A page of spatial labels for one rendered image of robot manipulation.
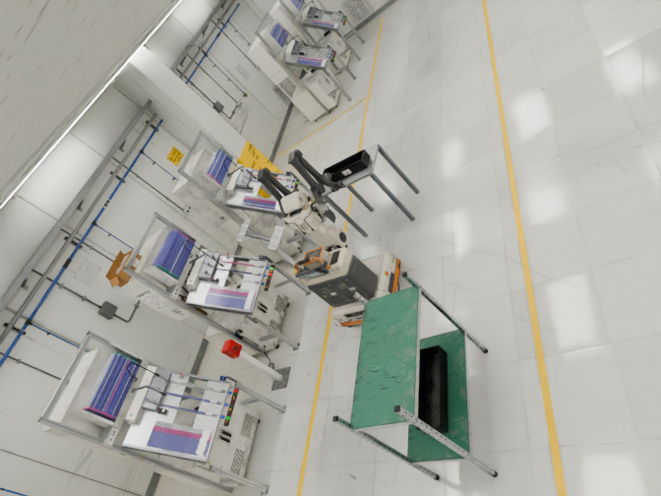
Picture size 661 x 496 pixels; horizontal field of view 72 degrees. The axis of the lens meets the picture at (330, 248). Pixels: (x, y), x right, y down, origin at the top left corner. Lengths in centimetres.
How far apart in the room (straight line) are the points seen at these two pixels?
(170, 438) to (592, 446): 314
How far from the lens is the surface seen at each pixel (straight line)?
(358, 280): 411
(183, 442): 435
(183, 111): 765
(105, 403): 439
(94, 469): 599
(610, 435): 325
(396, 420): 268
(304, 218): 410
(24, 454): 575
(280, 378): 510
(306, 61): 862
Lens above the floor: 299
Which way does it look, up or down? 31 degrees down
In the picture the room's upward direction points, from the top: 49 degrees counter-clockwise
